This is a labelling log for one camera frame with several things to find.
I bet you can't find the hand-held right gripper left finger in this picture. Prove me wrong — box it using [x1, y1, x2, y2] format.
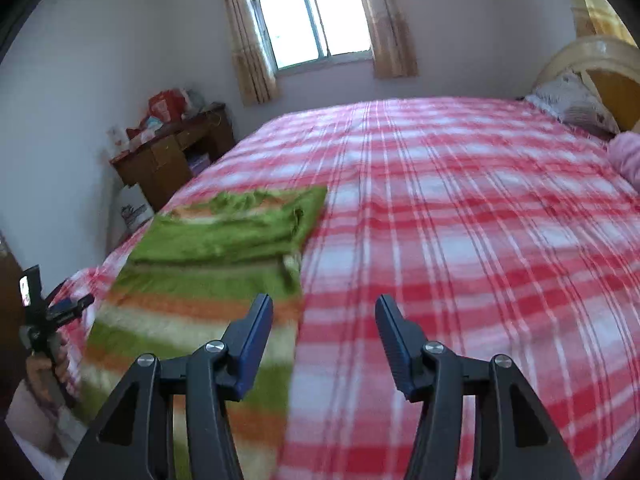
[62, 293, 274, 480]

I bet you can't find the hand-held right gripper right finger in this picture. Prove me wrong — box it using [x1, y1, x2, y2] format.
[375, 294, 583, 480]

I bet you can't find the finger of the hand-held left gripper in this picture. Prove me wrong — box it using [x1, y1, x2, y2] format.
[49, 293, 96, 323]

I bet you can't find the green striped sweater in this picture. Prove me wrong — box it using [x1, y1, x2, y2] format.
[80, 186, 328, 480]

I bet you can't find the person's left forearm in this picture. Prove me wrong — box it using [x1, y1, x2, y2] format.
[4, 379, 86, 463]

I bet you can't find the person's left hand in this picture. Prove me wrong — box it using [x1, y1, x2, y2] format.
[25, 346, 72, 402]

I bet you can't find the dark wooden furniture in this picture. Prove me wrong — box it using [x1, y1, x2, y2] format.
[0, 232, 26, 366]

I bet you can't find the white printed carton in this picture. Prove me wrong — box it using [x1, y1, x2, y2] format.
[119, 186, 155, 234]

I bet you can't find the red plaid bed sheet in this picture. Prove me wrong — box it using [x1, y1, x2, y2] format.
[60, 97, 640, 480]

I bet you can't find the brown wooden desk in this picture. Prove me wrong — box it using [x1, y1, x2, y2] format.
[110, 103, 236, 212]

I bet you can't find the small white box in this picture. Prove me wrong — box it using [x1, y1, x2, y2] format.
[106, 126, 132, 157]

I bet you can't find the pink cloth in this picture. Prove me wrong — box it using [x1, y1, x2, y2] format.
[607, 132, 640, 187]

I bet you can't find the floral pillow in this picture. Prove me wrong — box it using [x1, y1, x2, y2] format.
[525, 72, 621, 137]

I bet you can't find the beige curtain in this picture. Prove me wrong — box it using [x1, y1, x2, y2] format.
[215, 0, 280, 106]
[352, 0, 419, 80]

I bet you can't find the window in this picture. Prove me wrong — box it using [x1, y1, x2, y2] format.
[240, 0, 374, 73]

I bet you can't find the cream bed headboard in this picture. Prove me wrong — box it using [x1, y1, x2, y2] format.
[530, 35, 640, 133]

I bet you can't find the yellow door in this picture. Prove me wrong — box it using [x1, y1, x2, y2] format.
[570, 0, 637, 47]

